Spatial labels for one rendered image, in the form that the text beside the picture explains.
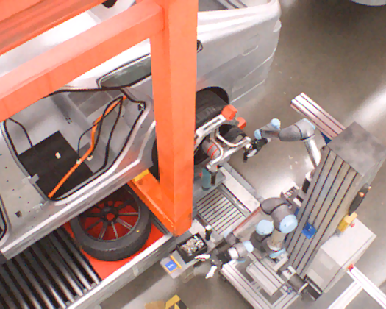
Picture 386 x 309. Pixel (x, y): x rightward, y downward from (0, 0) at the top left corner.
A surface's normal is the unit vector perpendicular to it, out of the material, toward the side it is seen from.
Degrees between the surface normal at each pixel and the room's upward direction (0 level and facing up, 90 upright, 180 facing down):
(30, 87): 90
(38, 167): 0
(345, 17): 0
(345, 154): 0
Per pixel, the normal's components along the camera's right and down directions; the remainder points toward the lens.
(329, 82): 0.02, -0.56
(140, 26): 0.64, 0.64
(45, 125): 0.51, 0.13
